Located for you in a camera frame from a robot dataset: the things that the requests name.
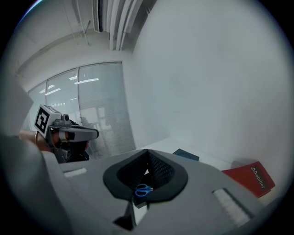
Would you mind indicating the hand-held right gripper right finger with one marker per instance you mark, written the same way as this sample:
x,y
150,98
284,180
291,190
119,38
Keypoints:
x,y
195,202

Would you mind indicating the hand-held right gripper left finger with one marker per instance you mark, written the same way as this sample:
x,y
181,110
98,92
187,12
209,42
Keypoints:
x,y
92,195

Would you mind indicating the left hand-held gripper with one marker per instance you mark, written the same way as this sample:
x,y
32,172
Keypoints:
x,y
42,120

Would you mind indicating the person's left forearm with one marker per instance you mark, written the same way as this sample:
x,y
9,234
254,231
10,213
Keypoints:
x,y
28,137

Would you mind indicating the person's left hand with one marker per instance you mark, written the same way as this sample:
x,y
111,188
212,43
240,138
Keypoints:
x,y
57,141

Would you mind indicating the person's black printed t-shirt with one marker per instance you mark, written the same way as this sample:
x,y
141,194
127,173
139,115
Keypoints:
x,y
79,157

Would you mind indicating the glass partition with blinds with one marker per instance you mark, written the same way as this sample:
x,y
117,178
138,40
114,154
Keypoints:
x,y
101,103

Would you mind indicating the red hardcover book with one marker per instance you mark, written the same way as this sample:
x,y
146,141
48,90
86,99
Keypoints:
x,y
248,179

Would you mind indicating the ceiling air vent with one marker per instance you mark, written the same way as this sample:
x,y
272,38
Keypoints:
x,y
119,23

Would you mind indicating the small grey fisheye camera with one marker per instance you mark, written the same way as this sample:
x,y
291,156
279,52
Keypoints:
x,y
65,117

